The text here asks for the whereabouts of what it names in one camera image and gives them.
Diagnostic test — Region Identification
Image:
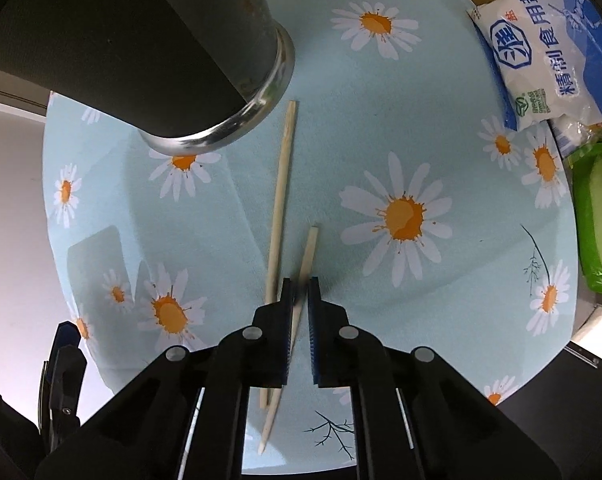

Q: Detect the wooden chopstick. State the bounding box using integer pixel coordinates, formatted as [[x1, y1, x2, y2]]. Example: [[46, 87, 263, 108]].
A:
[[257, 226, 320, 456], [258, 100, 299, 409]]

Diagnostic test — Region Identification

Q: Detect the dark cylindrical utensil holder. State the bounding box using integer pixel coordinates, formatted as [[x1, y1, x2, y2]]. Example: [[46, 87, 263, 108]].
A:
[[0, 0, 297, 157]]

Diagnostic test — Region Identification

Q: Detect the green sugar bag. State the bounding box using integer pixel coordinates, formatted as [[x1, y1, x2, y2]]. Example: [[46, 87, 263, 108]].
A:
[[566, 132, 602, 293]]

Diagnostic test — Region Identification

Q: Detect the blue daisy print tablecloth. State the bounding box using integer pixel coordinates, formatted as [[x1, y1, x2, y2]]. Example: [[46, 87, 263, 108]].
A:
[[41, 0, 582, 476]]

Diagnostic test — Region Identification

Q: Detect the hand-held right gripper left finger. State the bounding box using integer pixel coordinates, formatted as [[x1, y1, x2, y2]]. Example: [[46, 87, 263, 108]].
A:
[[35, 279, 294, 480]]

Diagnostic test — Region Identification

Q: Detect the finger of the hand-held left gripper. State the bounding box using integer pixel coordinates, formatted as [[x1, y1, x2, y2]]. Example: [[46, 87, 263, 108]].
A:
[[38, 321, 88, 456]]

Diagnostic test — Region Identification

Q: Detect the clear plastic bag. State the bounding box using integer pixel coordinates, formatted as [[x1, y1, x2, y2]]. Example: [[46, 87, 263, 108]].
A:
[[551, 115, 602, 156]]

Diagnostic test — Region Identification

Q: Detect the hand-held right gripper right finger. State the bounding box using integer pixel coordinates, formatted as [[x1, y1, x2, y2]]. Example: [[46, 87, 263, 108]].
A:
[[307, 277, 564, 480]]

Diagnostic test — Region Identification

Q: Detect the blue and white salt bag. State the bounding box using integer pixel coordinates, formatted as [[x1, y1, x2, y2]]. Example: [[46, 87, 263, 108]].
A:
[[467, 0, 602, 132]]

